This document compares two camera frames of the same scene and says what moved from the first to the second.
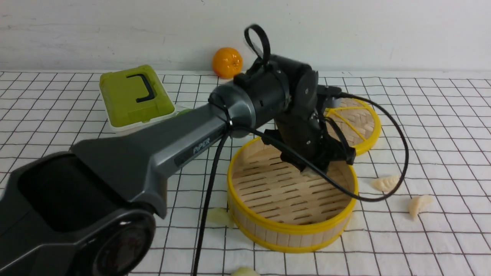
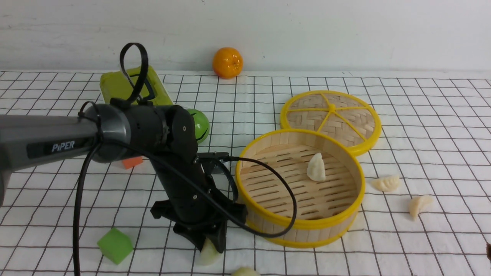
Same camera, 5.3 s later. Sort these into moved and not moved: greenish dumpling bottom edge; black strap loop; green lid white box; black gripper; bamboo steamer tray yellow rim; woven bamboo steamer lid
Moved: black strap loop; black gripper
Not moved: bamboo steamer tray yellow rim; green lid white box; greenish dumpling bottom edge; woven bamboo steamer lid
